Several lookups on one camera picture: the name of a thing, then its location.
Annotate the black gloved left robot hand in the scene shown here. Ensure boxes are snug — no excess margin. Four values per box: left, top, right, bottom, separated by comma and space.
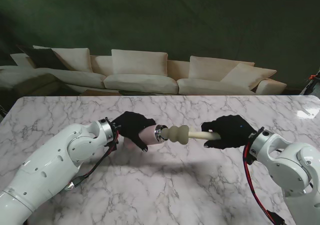
111, 111, 157, 153

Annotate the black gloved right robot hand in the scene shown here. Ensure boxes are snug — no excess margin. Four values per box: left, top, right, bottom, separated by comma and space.
201, 114, 258, 151

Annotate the pink thermos bottle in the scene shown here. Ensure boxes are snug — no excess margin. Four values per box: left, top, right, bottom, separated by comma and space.
123, 124, 168, 148

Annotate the sponge cup brush red handle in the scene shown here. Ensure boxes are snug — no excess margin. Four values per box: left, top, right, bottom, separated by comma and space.
159, 124, 222, 146

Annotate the cream fabric sofa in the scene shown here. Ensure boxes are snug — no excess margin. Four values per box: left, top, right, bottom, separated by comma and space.
0, 44, 288, 96

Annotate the cream sofa cushion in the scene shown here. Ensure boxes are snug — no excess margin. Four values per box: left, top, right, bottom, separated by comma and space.
111, 49, 169, 76
32, 44, 91, 73
221, 62, 278, 91
188, 55, 256, 81

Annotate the white stand with orange clamp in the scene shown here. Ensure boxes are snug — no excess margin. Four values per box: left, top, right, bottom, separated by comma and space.
298, 69, 320, 96

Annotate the dark brown cushion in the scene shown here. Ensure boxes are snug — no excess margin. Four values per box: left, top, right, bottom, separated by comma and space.
22, 47, 68, 71

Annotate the small cream cushion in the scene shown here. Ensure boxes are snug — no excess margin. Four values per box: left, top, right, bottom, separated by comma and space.
9, 52, 35, 67

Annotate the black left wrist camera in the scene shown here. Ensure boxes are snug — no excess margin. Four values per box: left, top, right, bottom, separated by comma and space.
107, 139, 120, 154

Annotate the right arm red black cable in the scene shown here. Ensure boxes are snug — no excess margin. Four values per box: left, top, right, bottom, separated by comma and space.
243, 141, 286, 225

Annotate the arm red black cable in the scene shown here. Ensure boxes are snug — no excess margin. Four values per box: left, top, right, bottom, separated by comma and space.
243, 141, 286, 225
66, 132, 120, 192

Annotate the left arm red black cable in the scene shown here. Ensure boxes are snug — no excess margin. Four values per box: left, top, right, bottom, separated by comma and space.
66, 132, 120, 192

